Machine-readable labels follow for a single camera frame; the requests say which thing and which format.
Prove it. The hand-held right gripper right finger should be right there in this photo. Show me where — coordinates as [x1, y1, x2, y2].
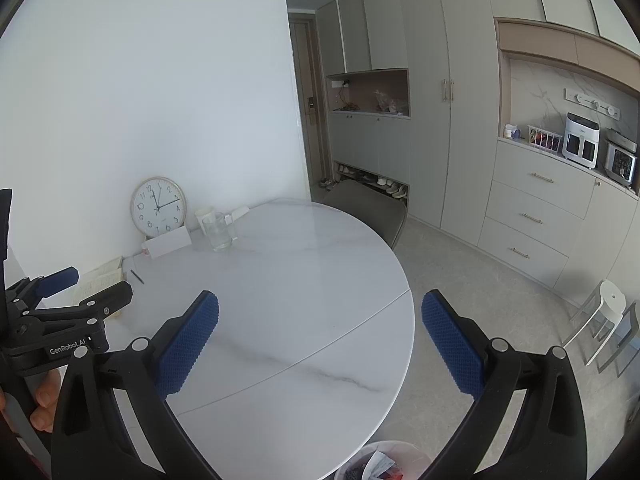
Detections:
[421, 288, 588, 480]

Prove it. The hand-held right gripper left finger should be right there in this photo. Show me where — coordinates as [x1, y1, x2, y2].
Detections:
[51, 290, 221, 480]

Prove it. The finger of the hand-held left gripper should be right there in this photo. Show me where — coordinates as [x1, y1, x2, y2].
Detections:
[5, 266, 80, 307]
[21, 281, 134, 325]

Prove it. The white waste bin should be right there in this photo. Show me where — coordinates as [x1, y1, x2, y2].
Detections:
[334, 440, 436, 480]

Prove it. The person's left hand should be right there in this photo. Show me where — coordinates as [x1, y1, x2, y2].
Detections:
[0, 371, 64, 433]

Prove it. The open notebook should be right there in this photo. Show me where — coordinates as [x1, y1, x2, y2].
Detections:
[72, 256, 125, 318]

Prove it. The white card box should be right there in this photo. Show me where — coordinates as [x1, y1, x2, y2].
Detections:
[141, 226, 192, 260]

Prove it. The glass mug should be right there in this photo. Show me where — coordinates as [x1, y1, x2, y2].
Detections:
[201, 212, 236, 252]

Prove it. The cabinet drawer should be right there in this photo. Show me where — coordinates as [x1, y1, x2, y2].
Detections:
[477, 217, 571, 288]
[484, 181, 588, 256]
[492, 142, 596, 218]

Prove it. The grey chair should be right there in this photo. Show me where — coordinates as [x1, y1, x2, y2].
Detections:
[320, 180, 407, 251]

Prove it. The white stool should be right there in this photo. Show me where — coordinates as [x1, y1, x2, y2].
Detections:
[562, 280, 627, 366]

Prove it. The row of shoes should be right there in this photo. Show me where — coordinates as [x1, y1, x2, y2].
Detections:
[334, 161, 408, 200]

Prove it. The spice rack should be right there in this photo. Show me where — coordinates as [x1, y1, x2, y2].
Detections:
[526, 124, 563, 152]

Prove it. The white countertop appliance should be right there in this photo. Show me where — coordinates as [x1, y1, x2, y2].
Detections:
[562, 112, 601, 169]

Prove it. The clear plastic bag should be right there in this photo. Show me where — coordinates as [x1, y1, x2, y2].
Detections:
[375, 91, 408, 113]

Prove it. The silver countertop oven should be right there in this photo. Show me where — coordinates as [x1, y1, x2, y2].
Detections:
[603, 129, 640, 188]

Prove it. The wooden door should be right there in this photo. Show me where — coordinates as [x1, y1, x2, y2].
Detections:
[289, 10, 327, 196]

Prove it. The round wall clock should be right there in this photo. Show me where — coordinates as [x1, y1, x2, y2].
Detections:
[130, 176, 187, 237]

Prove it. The white wall hook rail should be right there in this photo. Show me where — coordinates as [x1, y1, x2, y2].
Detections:
[565, 88, 621, 121]

